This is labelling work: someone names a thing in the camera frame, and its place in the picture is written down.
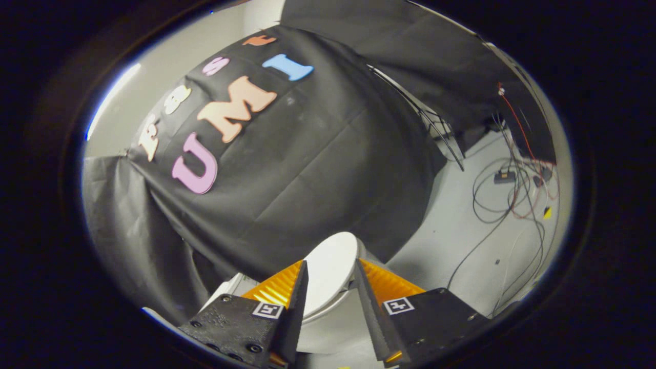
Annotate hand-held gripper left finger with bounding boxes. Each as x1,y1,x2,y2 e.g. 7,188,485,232
178,260,309,368

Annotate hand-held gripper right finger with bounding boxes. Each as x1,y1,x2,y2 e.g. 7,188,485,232
354,258,490,367

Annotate red cable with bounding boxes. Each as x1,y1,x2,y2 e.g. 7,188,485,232
497,84,557,166

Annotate white toilet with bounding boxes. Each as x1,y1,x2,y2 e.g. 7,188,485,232
202,232,382,355

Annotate black tripod stand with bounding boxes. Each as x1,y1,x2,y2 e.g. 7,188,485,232
366,64,466,172

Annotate plain black smooth cloth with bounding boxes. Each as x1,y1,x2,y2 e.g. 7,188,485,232
279,0,557,165

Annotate tangle of thin cables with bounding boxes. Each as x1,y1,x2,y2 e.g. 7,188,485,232
446,115,562,316

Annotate black backdrop cloth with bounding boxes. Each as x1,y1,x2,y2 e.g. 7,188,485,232
126,26,447,282

